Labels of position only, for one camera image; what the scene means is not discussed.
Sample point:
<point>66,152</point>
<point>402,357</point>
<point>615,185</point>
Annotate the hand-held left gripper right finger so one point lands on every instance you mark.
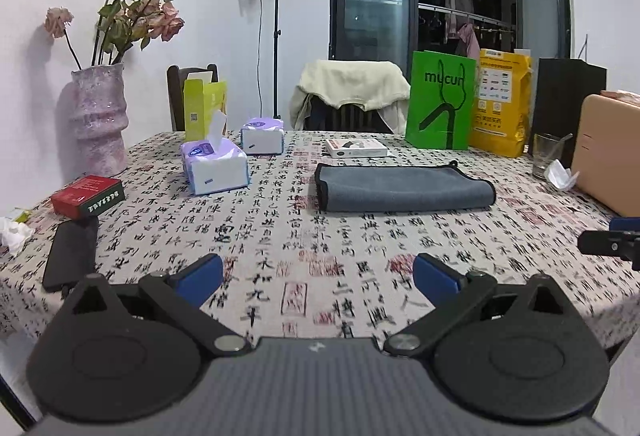
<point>435,278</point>

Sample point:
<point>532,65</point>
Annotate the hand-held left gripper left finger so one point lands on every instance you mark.
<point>200,278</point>

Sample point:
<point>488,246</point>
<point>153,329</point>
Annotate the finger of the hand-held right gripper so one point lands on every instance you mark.
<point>607,242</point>

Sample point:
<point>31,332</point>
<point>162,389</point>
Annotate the grey towel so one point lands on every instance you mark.
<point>400,188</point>

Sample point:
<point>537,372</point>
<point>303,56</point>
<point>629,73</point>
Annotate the crumpled white tissue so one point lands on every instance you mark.
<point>15,236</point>
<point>560,176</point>

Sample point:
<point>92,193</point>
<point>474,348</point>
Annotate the peach case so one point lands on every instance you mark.
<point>605,150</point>

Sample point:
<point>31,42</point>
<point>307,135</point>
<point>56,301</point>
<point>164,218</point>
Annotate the calligraphy printed tablecloth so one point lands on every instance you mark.
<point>280,226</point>

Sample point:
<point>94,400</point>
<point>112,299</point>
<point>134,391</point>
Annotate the clear drinking glass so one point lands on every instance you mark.
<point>542,155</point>

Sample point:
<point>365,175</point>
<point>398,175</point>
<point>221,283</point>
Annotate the purple tissue pack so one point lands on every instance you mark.
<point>262,139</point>
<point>215,168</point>

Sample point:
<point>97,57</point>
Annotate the black phone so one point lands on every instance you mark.
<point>67,253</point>

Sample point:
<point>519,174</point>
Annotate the red box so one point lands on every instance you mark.
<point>82,193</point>

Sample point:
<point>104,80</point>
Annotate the white and black box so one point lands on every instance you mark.
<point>350,149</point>

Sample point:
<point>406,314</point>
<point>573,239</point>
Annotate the yellow plastic bag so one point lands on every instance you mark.
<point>500,120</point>

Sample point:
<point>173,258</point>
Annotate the green paper bag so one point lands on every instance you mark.
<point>425,115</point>

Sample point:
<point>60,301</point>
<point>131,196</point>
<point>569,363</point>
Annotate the yellow-green carton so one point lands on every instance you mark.
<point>197,110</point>

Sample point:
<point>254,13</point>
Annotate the dark slatted chair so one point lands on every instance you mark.
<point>350,118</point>

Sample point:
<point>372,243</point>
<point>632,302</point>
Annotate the pink ceramic vase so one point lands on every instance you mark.
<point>97,125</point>

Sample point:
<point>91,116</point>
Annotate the dark wooden chair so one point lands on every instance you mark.
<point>175,95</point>

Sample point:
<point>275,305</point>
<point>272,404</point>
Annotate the small green packet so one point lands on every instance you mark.
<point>21,216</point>

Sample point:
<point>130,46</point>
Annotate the cream cloth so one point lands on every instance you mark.
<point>350,80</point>

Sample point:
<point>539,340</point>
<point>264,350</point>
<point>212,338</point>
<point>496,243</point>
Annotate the pink hanging garment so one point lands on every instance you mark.
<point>469,40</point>

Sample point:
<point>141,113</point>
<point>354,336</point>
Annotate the clothes drying rack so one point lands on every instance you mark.
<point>490,29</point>

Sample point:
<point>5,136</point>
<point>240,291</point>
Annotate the floor lamp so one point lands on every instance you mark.
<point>275,40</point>

